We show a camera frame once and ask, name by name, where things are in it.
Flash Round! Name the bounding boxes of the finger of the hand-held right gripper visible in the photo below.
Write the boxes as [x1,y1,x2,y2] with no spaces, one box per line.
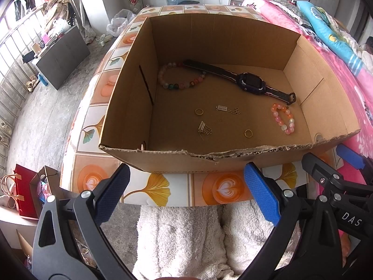
[301,152,373,207]
[336,144,373,178]

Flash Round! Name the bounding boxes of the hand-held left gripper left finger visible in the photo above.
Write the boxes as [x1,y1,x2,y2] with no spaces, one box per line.
[31,163,131,280]

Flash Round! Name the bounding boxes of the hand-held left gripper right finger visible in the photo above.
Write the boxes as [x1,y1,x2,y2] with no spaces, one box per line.
[243,162,343,280]

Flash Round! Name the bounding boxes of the pink bead bracelet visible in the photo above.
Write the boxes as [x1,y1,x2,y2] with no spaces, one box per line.
[271,103,295,135]

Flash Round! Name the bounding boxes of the abacus charm with chain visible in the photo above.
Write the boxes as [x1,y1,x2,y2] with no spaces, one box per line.
[198,121,213,136]
[216,105,241,116]

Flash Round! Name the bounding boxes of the pink strap digital watch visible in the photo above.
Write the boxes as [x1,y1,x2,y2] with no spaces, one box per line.
[183,59,296,105]

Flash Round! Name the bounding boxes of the multicolour bead bracelet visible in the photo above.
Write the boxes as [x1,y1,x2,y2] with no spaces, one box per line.
[157,61,207,91]

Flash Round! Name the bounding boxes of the brown cardboard box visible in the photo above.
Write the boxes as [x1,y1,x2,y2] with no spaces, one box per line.
[99,13,362,173]

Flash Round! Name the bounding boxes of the pink floral blanket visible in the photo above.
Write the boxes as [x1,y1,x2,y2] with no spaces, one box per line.
[242,0,373,251]

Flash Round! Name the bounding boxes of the leaf and coffee pattern tablecloth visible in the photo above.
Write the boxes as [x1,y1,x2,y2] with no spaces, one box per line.
[60,4,309,207]

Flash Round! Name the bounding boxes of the brown paper bag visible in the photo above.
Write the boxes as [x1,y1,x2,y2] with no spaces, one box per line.
[30,166,59,207]

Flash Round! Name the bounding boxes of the white fluffy garment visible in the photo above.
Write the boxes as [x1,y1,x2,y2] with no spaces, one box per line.
[131,201,300,280]

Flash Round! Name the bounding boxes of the red gift bag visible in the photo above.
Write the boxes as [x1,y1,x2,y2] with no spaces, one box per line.
[14,164,40,219]

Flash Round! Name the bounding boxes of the blue quilt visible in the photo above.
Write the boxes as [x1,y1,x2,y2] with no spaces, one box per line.
[296,0,366,67]

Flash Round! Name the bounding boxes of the pair of sandals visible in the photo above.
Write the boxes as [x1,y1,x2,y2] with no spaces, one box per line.
[26,74,40,91]

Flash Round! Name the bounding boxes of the grey cabinet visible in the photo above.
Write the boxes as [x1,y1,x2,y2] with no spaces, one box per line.
[32,25,91,91]

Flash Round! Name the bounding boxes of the metal balcony railing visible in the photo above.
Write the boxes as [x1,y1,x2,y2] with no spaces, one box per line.
[0,3,47,164]

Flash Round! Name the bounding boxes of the white plastic bag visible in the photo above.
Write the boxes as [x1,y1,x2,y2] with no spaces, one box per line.
[106,9,136,37]

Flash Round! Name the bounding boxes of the heap of clothes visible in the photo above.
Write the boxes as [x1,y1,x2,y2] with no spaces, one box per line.
[44,0,73,15]

